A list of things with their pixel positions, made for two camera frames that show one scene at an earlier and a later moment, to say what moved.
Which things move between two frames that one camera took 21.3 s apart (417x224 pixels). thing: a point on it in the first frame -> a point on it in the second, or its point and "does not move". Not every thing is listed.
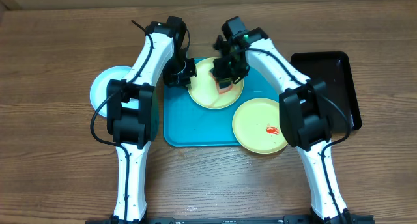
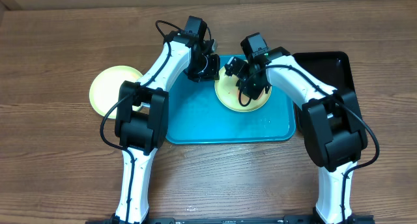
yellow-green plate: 204,90 -> 106,85
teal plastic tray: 189,123 does not move
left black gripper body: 179,71 -> 205,69
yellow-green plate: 257,124 -> 227,94
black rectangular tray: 333,68 does not move
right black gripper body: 228,73 -> 233,66
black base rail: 282,219 does not move
